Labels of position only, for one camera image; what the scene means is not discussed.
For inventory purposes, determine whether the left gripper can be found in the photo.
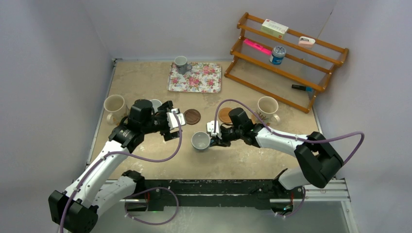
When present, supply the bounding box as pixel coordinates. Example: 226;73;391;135
141;101;181;140

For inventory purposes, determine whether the blue mug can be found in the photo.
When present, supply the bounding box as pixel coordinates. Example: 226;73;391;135
191;132;211;151

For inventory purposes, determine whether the pink mug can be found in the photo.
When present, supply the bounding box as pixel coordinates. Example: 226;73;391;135
150;99;162;113

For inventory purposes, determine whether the orange coaster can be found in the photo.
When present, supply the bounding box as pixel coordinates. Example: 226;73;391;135
218;107;232;124

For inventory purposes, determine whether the dark wooden coaster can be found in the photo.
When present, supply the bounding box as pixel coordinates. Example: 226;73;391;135
184;109;201;125

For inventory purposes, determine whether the beige mug with pattern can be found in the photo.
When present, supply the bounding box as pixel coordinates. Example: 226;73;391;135
103;95;130;126

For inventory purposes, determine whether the tall beige mug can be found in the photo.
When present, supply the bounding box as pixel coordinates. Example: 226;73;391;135
255;96;280;124

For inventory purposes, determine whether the small grey mug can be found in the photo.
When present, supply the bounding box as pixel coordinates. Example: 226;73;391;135
174;56;192;75

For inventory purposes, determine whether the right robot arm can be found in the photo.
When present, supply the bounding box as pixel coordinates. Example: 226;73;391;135
206;108;344;198

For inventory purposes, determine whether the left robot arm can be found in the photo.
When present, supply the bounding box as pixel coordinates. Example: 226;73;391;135
48;99;186;233

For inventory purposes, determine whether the floral tray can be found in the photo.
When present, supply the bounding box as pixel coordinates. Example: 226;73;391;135
167;62;222;93

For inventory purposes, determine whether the black blue marker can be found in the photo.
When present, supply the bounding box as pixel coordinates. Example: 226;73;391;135
292;84;313;92

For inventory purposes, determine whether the pink highlighter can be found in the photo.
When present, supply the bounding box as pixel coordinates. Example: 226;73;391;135
243;38;272;55

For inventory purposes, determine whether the blue white jar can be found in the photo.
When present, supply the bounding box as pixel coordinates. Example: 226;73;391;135
269;46;286;65

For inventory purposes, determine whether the white green box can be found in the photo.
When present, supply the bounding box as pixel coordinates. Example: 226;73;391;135
260;19;289;39

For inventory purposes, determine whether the pink white tape dispenser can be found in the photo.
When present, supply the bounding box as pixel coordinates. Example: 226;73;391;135
298;36;316;49

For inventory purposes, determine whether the wooden rack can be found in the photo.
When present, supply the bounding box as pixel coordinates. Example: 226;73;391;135
223;12;349;114

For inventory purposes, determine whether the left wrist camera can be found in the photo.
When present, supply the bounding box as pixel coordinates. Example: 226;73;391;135
167;108;187;130

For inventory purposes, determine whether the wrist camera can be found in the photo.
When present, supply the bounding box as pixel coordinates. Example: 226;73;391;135
167;108;187;130
206;120;222;139

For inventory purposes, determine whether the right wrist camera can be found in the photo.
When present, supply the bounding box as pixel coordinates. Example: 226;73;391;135
206;120;222;139

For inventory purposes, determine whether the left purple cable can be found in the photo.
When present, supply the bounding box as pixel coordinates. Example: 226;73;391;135
59;111;183;233

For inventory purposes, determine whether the purple cable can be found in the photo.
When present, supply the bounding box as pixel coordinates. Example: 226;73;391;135
214;99;366;219
59;111;183;233

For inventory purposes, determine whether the black aluminium base frame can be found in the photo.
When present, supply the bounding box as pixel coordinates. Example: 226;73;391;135
58;178;358;233

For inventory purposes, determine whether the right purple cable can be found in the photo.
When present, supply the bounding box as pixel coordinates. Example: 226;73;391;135
214;99;366;219

